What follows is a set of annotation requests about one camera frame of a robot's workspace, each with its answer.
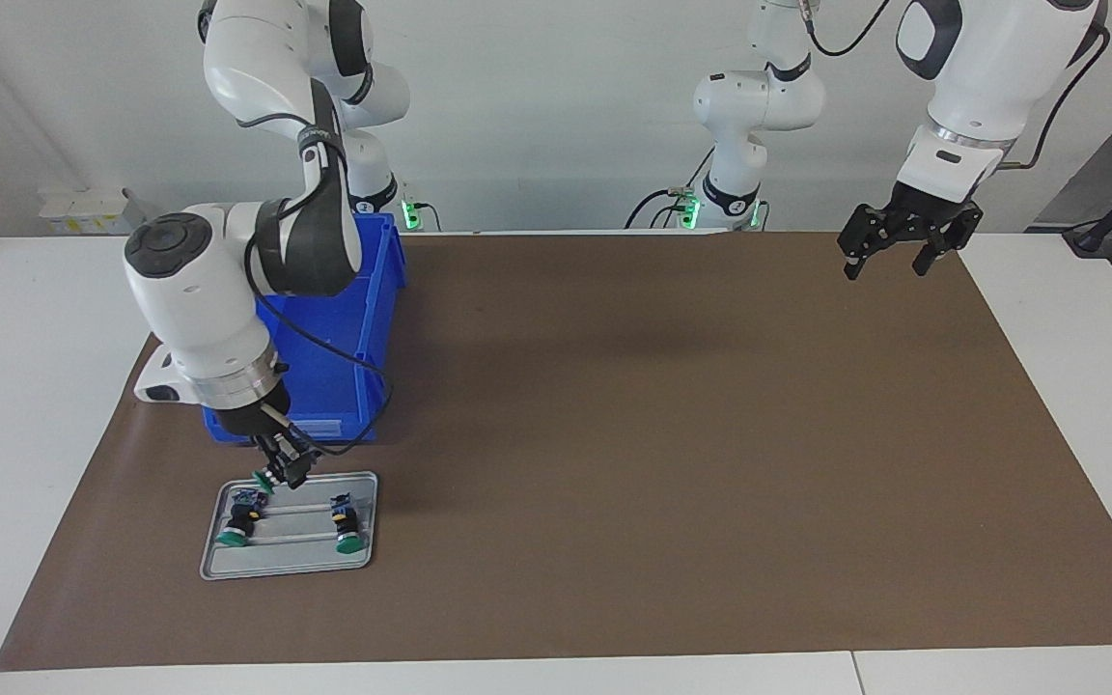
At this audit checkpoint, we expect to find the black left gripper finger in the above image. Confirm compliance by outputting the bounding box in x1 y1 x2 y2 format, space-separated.
911 203 985 279
838 204 906 282

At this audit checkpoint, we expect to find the silver metal tray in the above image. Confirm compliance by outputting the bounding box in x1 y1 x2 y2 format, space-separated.
200 471 379 581

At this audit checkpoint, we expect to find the blue plastic storage bin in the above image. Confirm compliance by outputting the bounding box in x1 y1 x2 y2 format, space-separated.
204 212 409 445

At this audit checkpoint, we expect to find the white cardboard box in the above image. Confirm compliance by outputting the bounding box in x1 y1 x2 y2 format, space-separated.
40 188 147 236

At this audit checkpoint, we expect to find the brown table mat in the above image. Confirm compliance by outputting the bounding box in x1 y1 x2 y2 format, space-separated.
0 230 1112 672

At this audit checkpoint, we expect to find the black left arm base cable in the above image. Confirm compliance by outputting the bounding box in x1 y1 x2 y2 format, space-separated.
625 145 713 231

